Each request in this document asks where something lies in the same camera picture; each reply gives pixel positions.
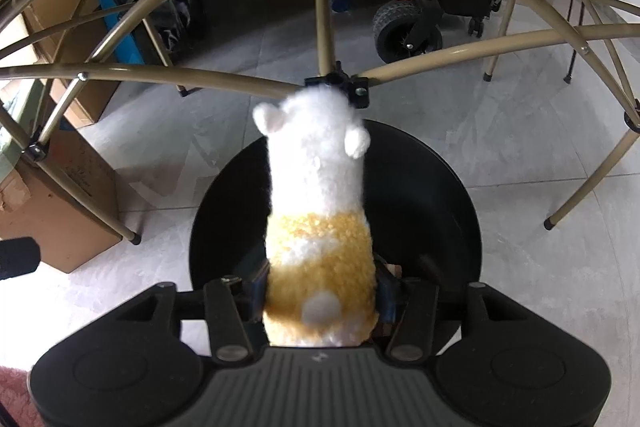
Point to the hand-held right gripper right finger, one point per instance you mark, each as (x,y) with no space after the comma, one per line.
(386,297)

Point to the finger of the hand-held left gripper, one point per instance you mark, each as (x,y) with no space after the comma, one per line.
(17,257)

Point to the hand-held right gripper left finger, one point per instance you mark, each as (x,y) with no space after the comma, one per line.
(260,292)

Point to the brown scouring pad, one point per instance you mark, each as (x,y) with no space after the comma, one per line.
(392,271)

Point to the black trash bin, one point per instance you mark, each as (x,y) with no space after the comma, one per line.
(425,207)

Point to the white and yellow alpaca plush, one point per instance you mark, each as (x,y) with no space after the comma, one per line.
(315,187)

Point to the cardboard box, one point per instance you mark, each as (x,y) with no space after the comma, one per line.
(55,207)
(75,47)

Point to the pale green bag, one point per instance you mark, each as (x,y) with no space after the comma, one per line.
(15,127)

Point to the pink fluffy cloth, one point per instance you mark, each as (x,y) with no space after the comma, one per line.
(15,392)

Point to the blue box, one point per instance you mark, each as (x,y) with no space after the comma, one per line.
(132,32)

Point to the black wagon wheel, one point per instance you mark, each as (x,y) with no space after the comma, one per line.
(395,32)

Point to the blue round container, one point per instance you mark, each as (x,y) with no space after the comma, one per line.
(340,3)

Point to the tan folding table frame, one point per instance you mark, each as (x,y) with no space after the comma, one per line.
(322,7)

